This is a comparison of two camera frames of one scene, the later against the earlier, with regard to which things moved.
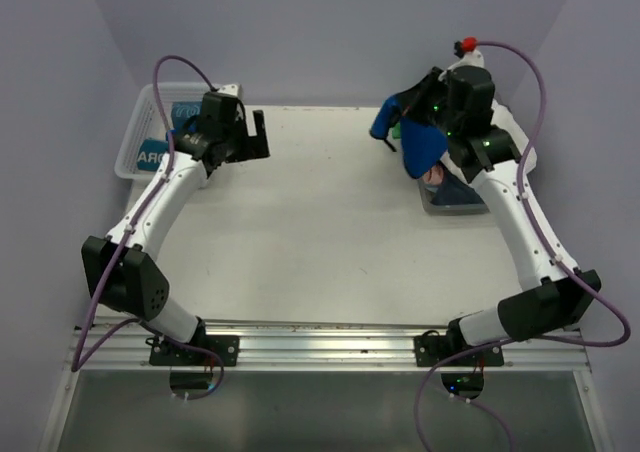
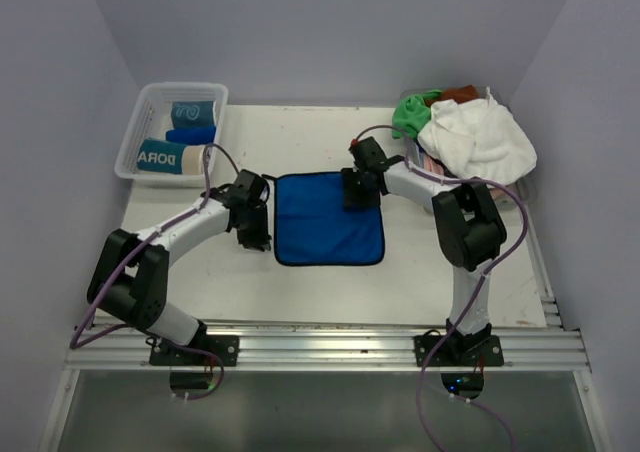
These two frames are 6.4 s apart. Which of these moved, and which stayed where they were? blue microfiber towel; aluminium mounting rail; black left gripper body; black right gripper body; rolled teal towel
Moved: black right gripper body; black left gripper body; blue microfiber towel
Stayed: aluminium mounting rail; rolled teal towel
